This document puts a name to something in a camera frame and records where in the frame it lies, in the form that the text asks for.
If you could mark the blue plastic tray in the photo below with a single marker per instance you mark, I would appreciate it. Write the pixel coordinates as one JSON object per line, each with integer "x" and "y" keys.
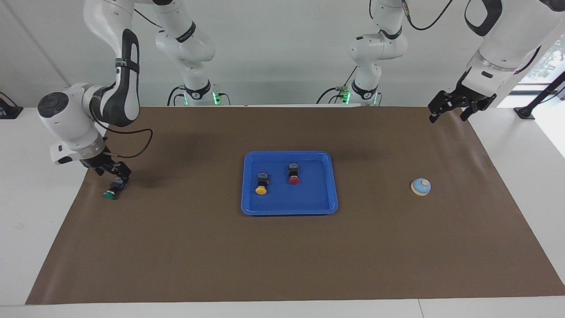
{"x": 313, "y": 194}

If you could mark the red mushroom push button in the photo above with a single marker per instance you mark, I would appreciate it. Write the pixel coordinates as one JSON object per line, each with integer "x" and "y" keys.
{"x": 294, "y": 180}

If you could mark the window with greenery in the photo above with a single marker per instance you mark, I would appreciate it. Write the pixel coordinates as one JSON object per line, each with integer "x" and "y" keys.
{"x": 554, "y": 55}

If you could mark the black clamp stand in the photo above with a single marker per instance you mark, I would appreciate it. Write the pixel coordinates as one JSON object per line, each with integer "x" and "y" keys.
{"x": 11, "y": 112}
{"x": 525, "y": 112}

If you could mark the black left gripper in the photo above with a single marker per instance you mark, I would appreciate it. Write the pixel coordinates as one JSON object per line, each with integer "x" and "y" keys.
{"x": 461, "y": 99}

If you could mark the yellow mushroom push button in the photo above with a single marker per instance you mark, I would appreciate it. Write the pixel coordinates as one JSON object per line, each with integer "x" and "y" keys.
{"x": 261, "y": 190}

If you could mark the light blue call bell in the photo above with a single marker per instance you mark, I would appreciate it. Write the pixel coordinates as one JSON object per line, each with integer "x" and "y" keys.
{"x": 421, "y": 187}

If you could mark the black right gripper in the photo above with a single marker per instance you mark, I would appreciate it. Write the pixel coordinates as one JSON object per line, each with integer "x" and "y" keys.
{"x": 103, "y": 162}

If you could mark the green mushroom push button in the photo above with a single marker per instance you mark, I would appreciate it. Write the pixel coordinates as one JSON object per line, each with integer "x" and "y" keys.
{"x": 109, "y": 194}

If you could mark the brown table mat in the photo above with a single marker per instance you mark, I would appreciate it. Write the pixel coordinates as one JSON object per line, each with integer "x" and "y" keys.
{"x": 282, "y": 256}

